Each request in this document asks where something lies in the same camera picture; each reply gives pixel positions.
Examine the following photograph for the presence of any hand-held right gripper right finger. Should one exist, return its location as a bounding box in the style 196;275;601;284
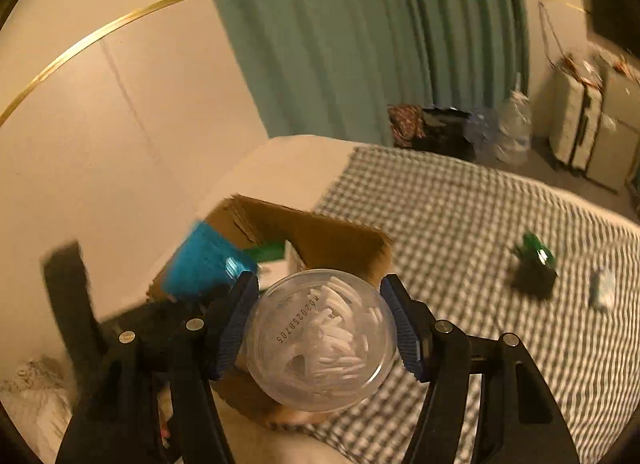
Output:
379;273;571;464

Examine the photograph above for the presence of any large clear plastic bottle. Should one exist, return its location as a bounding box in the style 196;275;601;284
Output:
465;89;533;165

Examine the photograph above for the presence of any clear cotton swab container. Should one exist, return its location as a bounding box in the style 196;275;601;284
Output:
245;268;398;412

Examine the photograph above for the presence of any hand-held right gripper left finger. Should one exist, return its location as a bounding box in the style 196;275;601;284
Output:
55;269;261;464

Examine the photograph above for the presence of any white patterned cloth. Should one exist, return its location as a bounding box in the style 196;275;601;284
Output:
0;356;73;450

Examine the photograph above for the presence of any patterned bag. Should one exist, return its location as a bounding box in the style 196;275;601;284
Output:
389;103;427;149

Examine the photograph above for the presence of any small green item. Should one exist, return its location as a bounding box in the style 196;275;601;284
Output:
520;231;557;265

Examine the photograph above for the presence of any white cabinet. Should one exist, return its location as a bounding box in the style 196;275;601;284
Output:
586;62;640;195

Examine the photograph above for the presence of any green packet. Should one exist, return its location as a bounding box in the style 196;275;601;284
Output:
248;240;287;263

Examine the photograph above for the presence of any dark bag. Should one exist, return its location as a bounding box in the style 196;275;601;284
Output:
422;107;473;161

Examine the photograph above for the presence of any black television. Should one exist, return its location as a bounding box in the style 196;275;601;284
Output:
580;0;640;56

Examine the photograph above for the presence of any silver foil packet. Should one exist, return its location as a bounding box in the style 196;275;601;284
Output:
589;267;617;313

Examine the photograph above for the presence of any black box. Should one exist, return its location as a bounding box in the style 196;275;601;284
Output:
509;244;558;301

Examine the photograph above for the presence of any green curtain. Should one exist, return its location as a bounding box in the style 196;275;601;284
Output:
190;0;531;147

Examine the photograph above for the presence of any blue plastic object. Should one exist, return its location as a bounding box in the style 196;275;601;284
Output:
164;221;258;301

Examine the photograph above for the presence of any grey checkered blanket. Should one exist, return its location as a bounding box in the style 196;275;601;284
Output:
272;144;640;464

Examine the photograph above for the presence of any brown cardboard box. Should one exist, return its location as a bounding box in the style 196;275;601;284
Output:
145;194;393;427

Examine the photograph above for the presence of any white suitcase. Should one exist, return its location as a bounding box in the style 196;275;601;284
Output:
549;64;603;176

